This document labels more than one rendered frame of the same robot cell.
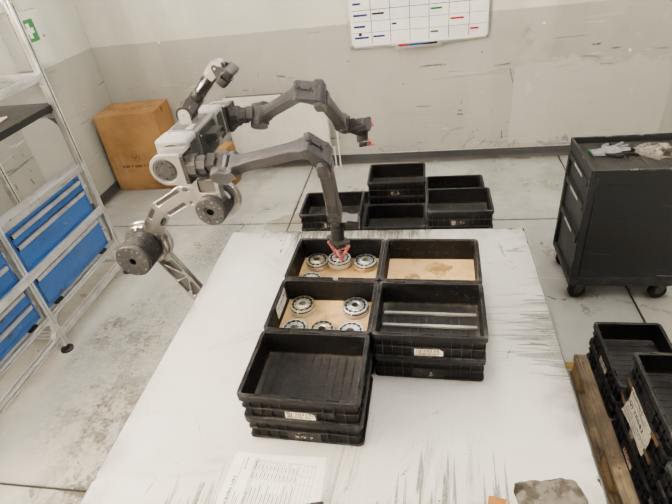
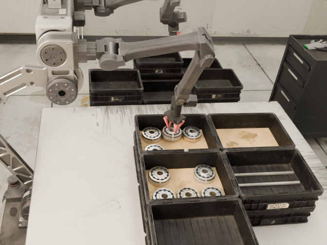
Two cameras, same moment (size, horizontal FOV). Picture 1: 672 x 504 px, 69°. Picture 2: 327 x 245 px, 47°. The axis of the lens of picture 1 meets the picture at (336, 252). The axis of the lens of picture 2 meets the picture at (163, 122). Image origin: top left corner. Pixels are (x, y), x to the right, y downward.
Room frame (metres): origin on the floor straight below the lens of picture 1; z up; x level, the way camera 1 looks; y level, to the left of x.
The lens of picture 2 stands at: (0.41, 0.74, 2.12)
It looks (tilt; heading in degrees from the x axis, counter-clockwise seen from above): 37 degrees down; 333
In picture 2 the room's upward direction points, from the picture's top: 7 degrees clockwise
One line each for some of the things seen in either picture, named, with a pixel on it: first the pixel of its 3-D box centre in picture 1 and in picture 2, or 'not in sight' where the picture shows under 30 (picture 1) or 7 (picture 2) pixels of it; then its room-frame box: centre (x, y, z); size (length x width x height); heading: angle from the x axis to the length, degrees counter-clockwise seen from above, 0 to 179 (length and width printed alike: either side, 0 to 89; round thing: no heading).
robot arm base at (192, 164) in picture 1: (197, 164); (84, 50); (1.68, 0.46, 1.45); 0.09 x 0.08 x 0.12; 167
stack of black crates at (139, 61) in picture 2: (398, 200); (155, 77); (3.11, -0.50, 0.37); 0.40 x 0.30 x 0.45; 77
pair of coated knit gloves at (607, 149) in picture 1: (611, 148); (317, 44); (2.47, -1.62, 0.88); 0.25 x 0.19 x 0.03; 77
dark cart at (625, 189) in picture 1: (621, 220); (317, 93); (2.37, -1.72, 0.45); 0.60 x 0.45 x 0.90; 77
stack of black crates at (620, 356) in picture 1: (635, 370); not in sight; (1.44, -1.30, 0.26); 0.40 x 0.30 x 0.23; 167
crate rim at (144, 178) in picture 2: (323, 306); (187, 175); (1.42, 0.08, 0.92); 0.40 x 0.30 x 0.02; 76
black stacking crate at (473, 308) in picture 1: (429, 319); (267, 179); (1.33, -0.31, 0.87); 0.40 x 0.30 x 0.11; 76
